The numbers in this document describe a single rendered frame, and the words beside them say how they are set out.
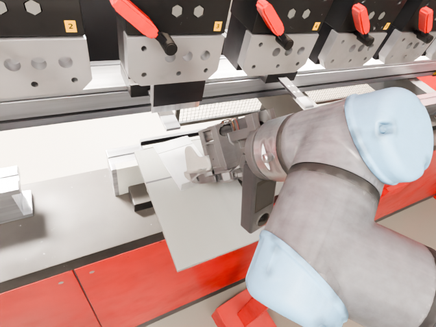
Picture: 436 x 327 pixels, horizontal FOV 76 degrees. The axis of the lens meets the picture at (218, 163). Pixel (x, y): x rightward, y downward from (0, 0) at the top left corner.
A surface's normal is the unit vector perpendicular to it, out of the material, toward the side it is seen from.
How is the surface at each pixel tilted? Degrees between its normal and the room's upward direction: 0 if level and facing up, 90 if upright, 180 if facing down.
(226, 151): 40
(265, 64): 90
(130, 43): 90
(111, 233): 0
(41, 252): 0
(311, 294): 27
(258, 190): 71
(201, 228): 0
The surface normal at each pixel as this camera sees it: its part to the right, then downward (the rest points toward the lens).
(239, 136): -0.83, 0.28
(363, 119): -0.82, -0.27
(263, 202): 0.60, 0.44
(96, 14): 0.42, 0.73
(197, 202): 0.19, -0.65
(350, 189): 0.04, -0.33
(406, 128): 0.50, -0.05
